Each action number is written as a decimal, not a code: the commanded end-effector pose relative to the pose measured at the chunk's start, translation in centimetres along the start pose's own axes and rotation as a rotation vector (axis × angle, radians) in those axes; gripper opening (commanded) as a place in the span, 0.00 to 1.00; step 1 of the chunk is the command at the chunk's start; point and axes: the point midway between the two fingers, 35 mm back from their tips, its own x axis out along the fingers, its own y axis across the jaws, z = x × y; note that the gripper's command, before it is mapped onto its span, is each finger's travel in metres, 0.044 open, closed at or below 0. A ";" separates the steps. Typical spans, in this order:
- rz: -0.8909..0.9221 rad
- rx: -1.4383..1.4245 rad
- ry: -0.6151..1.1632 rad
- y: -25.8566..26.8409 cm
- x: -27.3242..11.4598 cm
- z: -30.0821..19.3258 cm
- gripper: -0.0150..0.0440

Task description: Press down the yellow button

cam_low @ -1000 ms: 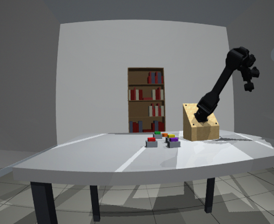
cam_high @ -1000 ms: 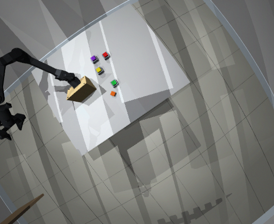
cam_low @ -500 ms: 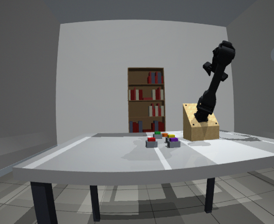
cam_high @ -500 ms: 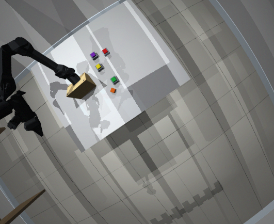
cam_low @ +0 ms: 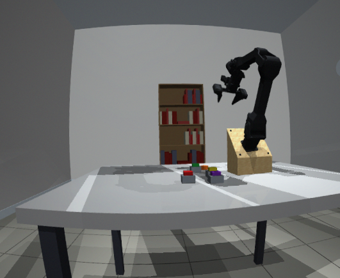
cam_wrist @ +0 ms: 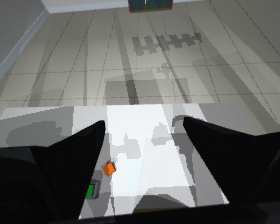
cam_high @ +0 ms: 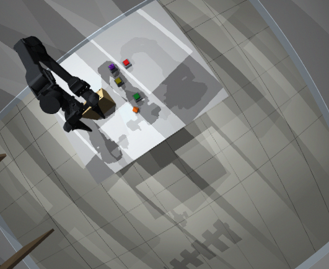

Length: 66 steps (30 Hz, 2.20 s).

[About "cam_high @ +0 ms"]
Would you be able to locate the yellow button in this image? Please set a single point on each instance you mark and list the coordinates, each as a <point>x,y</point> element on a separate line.
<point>119,82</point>

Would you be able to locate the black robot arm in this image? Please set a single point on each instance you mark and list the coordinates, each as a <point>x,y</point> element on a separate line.
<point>43,84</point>

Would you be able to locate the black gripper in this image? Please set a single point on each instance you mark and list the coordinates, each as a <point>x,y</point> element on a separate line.
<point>92,101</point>

